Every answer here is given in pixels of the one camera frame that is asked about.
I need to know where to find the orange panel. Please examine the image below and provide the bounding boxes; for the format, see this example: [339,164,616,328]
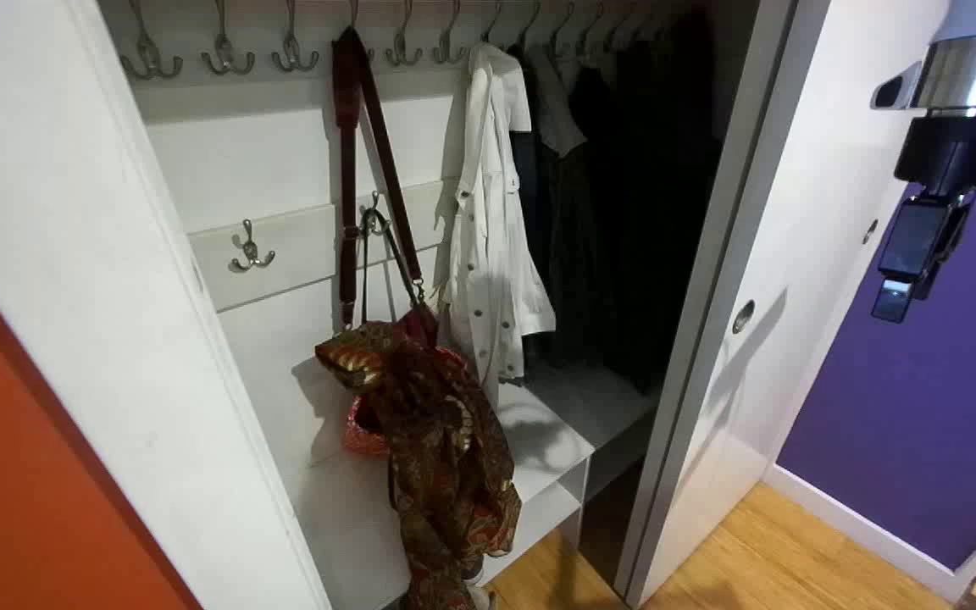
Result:
[0,235,204,610]

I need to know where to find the white sliding door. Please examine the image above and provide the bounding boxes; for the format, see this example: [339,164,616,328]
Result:
[616,0,955,610]

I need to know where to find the white hook rail board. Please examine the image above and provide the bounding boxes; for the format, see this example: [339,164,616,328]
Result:
[187,180,447,314]

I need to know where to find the dark grey hanging garment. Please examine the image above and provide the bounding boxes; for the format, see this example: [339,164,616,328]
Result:
[507,42,616,343]

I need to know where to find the white baseboard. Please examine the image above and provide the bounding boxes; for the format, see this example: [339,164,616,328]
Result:
[763,461,976,602]

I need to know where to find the thin black strap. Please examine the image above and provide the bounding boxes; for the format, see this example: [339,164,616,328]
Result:
[356,206,431,328]

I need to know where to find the recessed door handle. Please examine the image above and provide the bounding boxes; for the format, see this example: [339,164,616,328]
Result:
[727,296,757,340]

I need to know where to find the black hanging garment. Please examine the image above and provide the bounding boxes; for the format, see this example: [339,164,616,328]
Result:
[570,7,743,392]

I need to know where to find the silver wall hook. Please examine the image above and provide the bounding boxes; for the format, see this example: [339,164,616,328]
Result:
[228,218,276,273]
[268,0,321,73]
[356,193,394,245]
[431,0,467,68]
[197,0,257,79]
[119,0,187,84]
[382,0,425,68]

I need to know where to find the white closet side panel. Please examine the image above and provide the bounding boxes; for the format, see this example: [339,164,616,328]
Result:
[0,0,335,610]

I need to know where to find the white hanging coat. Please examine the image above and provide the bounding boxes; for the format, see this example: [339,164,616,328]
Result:
[431,42,559,401]

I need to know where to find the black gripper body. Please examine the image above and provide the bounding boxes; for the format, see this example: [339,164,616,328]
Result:
[892,106,976,193]

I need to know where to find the patterned brown red fabric bag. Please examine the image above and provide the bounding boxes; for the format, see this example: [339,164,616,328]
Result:
[312,302,526,610]

